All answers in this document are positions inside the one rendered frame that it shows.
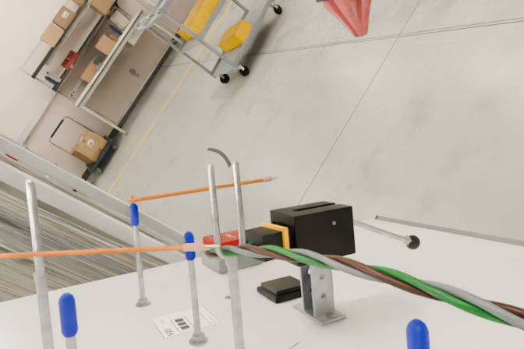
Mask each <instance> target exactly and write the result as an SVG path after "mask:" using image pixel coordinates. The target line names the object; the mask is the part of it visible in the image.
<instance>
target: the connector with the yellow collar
mask: <svg viewBox="0 0 524 349"><path fill-rule="evenodd" d="M276 225H279V226H282V227H287V228H288V231H289V248H290V249H293V239H292V228H291V227H289V226H286V225H283V224H279V223H276ZM245 235H246V243H248V242H251V241H253V243H250V244H251V245H255V246H257V247H259V246H263V245H276V246H279V247H282V248H284V247H283V237H282V231H277V230H274V229H270V228H267V227H255V228H251V229H248V230H245ZM252 258H254V259H258V260H260V261H263V262H268V261H271V260H274V259H273V258H256V257H252Z"/></svg>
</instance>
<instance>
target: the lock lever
mask: <svg viewBox="0 0 524 349"><path fill-rule="evenodd" d="M353 225H356V226H357V227H361V228H364V229H367V230H369V231H372V232H375V233H378V234H382V235H384V236H387V237H389V238H393V239H396V240H399V241H402V242H403V243H404V244H405V245H409V244H410V243H411V241H412V240H411V238H410V237H409V236H408V235H405V236H404V237H403V236H401V235H399V234H395V233H392V232H390V231H386V230H383V229H380V228H379V227H375V226H372V225H369V224H366V223H363V222H361V221H358V220H355V219H353Z"/></svg>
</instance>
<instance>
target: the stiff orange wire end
mask: <svg viewBox="0 0 524 349"><path fill-rule="evenodd" d="M277 178H278V177H275V178H272V177H265V178H260V179H255V180H249V181H244V182H241V185H248V184H253V183H258V182H270V181H272V179H277ZM233 186H234V183H229V184H224V185H216V189H223V188H228V187H233ZM208 190H209V187H204V188H198V189H189V190H184V191H178V192H169V193H164V194H158V195H153V196H144V197H138V198H134V199H128V200H127V201H128V202H129V203H133V202H138V201H144V200H150V199H159V198H165V197H169V196H178V195H184V194H189V193H194V192H203V191H208Z"/></svg>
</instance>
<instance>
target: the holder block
mask: <svg viewBox="0 0 524 349"><path fill-rule="evenodd" d="M270 215H271V224H276V223H279V224H283V225H286V226H289V227H291V228H292V239H293V248H294V249H307V250H310V251H313V252H317V253H319V254H321V255H334V256H347V255H351V254H354V253H356V246H355V235H354V225H353V215H352V206H348V205H344V204H335V203H331V202H327V201H320V202H316V203H307V204H303V205H298V206H290V207H286V208H281V209H276V210H270ZM332 221H335V222H336V225H333V224H332ZM286 262H288V261H286ZM288 263H291V264H293V265H295V266H298V267H300V266H305V265H308V264H305V263H296V262H288Z"/></svg>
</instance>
